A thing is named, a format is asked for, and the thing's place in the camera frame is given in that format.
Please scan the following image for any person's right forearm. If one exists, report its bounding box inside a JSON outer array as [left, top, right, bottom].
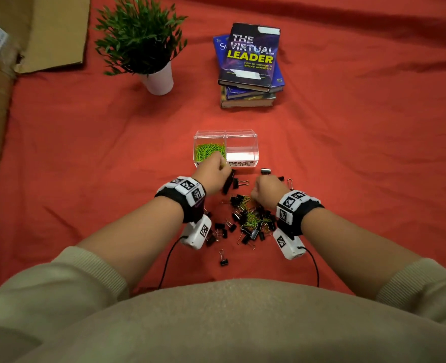
[[301, 207, 423, 297]]

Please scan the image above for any beige sweater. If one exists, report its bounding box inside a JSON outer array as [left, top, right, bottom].
[[0, 245, 446, 363]]

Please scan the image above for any pile of black binder clips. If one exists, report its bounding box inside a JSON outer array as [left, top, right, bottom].
[[206, 168, 295, 268]]

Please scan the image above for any brown book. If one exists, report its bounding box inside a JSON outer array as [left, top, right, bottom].
[[220, 86, 277, 109]]

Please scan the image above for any black cable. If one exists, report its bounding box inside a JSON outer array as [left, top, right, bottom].
[[298, 246, 320, 288], [157, 235, 189, 290]]

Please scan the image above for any blue book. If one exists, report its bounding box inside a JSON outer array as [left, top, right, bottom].
[[212, 34, 286, 101]]

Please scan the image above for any person's right hand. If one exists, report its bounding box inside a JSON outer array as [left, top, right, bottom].
[[250, 174, 292, 212]]

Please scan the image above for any red cloth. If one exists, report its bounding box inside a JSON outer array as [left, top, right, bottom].
[[0, 0, 446, 295]]

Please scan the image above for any green plant in white pot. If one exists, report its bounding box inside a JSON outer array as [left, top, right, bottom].
[[94, 0, 189, 97]]

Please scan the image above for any person's left forearm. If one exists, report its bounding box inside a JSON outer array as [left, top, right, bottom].
[[77, 196, 184, 290]]

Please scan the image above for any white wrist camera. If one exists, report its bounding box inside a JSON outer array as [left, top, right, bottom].
[[272, 227, 307, 261], [180, 214, 213, 251]]

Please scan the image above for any black wristband with marker tiles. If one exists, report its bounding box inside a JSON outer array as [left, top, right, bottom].
[[275, 190, 325, 239], [154, 176, 207, 224]]

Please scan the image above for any clear two-compartment plastic box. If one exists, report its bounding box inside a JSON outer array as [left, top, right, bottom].
[[193, 129, 260, 169]]

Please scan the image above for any person's left hand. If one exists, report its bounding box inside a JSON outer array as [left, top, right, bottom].
[[191, 151, 234, 197]]

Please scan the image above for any dark purple book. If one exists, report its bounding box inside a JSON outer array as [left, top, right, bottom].
[[218, 22, 281, 93]]

